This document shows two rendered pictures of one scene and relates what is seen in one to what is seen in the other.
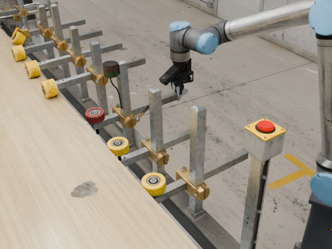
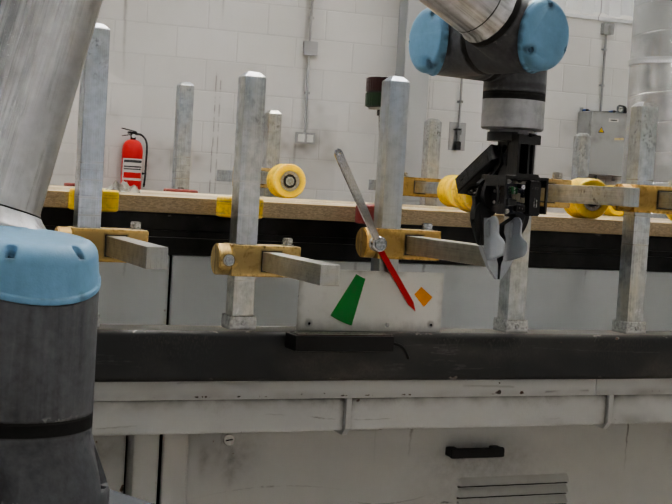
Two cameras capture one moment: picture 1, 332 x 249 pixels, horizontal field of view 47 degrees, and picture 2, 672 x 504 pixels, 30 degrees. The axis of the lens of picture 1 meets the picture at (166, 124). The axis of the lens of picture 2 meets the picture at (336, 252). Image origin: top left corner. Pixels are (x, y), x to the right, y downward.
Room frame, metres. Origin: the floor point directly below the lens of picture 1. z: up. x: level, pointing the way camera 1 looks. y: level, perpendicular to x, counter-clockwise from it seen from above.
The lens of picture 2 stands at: (1.65, -1.90, 0.94)
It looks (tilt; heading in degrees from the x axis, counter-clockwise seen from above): 3 degrees down; 100
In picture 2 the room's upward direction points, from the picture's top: 3 degrees clockwise
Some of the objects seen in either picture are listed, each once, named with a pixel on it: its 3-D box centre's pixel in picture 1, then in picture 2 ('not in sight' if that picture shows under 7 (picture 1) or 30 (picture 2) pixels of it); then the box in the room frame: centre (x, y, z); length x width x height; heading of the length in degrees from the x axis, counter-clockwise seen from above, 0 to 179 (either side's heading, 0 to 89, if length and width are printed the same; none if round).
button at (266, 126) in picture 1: (265, 127); not in sight; (0.75, -0.24, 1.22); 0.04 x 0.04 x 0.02
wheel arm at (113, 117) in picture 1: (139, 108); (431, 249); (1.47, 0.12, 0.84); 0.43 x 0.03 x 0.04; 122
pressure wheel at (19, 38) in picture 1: (18, 38); not in sight; (2.18, 0.86, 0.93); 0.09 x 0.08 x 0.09; 122
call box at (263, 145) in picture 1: (263, 141); not in sight; (0.75, -0.24, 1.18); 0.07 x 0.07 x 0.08; 32
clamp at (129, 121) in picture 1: (123, 116); (397, 243); (1.40, 0.18, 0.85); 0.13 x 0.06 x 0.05; 32
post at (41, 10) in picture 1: (48, 44); not in sight; (2.23, 0.71, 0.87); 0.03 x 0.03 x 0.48; 32
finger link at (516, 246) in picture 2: (179, 90); (514, 248); (1.60, -0.07, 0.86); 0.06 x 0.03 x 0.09; 123
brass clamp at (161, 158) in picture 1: (154, 151); (255, 260); (1.19, 0.05, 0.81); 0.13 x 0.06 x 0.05; 32
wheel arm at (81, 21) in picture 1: (57, 27); not in sight; (2.31, 0.66, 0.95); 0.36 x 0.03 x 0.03; 122
